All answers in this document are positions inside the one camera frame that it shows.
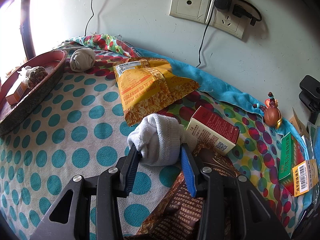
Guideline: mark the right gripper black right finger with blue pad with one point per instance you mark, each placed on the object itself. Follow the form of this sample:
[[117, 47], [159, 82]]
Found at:
[[232, 208]]

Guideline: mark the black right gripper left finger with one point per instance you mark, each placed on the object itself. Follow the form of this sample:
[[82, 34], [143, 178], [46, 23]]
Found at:
[[68, 217]]

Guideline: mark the brown snack bag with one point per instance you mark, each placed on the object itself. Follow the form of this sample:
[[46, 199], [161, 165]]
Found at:
[[178, 214]]

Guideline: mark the white sock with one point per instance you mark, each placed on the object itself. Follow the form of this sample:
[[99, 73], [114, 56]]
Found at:
[[158, 138]]

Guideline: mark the yellow grey rope knot ball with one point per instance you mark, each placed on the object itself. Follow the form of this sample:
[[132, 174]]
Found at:
[[35, 75]]

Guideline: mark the green medicine box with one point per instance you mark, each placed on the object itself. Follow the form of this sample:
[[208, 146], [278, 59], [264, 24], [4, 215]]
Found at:
[[292, 154]]

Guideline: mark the yellow barcode box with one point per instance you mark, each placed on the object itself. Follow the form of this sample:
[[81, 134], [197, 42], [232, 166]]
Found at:
[[305, 177]]

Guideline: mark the red white medicine box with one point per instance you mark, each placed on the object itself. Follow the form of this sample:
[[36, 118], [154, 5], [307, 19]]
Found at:
[[212, 130]]

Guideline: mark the polka dot cloth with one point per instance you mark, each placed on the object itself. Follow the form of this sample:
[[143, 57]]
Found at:
[[79, 128]]

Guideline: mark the teal blue towel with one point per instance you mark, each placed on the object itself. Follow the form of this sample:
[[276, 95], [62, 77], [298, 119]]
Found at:
[[217, 88]]

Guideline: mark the small brown figurine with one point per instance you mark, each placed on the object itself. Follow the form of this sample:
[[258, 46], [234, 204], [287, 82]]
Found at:
[[272, 115]]

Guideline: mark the clear plastic bag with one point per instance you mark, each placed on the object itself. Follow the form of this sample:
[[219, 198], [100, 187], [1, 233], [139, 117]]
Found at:
[[312, 141]]

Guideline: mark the brown cardboard box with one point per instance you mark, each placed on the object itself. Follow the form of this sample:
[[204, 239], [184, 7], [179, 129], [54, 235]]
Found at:
[[299, 126]]

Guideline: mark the yellow cartoon medicine box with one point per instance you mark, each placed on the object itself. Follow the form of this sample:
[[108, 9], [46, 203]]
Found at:
[[16, 92]]

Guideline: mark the round red tray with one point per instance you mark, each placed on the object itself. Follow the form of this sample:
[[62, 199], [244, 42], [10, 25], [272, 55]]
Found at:
[[11, 116]]

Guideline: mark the yellow snack bag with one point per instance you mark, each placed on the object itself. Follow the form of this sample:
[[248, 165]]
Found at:
[[147, 85]]

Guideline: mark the plastic wrapped white wad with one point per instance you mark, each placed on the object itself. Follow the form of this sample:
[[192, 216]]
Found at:
[[24, 74]]

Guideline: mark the beige rolled sock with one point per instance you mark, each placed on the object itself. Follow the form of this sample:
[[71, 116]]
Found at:
[[82, 60]]

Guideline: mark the black clamp mount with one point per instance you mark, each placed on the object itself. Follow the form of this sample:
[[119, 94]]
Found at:
[[310, 96]]

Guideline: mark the white wall socket plate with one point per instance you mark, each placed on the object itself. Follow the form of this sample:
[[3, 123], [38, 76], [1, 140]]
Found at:
[[202, 11]]

